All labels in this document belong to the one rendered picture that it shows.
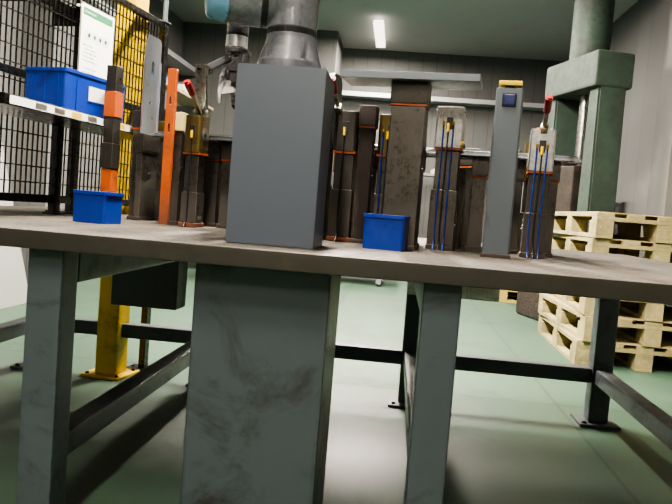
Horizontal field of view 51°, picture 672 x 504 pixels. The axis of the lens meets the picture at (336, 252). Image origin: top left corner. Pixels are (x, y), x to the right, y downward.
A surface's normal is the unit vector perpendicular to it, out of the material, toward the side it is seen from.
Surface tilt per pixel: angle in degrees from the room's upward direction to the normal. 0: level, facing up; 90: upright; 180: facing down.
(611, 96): 89
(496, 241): 90
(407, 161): 90
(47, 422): 90
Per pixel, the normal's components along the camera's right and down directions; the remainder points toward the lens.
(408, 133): -0.23, 0.04
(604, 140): 0.19, 0.06
